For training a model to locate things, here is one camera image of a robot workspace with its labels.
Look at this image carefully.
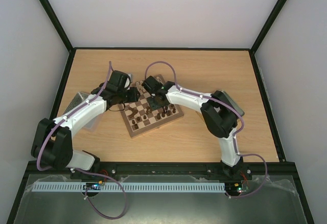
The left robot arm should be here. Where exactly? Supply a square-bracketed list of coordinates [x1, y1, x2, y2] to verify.
[31, 70, 140, 171]

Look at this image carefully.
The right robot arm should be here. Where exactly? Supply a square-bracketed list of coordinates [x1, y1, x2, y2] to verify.
[142, 76, 244, 179]

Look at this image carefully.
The wooden chess board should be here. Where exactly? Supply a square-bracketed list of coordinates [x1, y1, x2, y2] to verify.
[118, 80, 184, 138]

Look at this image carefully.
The left metal tray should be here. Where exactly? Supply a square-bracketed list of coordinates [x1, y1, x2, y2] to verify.
[62, 92, 106, 136]

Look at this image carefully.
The right metal tin tray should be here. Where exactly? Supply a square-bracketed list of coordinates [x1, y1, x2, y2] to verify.
[217, 90, 245, 117]

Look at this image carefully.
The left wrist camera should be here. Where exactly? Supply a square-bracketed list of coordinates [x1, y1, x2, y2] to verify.
[125, 74, 133, 88]

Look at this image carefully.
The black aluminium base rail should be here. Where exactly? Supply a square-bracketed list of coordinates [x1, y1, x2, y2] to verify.
[25, 160, 296, 181]

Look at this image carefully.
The light blue slotted cable duct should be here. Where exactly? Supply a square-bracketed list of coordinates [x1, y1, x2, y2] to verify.
[32, 182, 225, 193]

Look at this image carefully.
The black enclosure frame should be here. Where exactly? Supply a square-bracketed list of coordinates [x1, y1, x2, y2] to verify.
[7, 0, 315, 224]

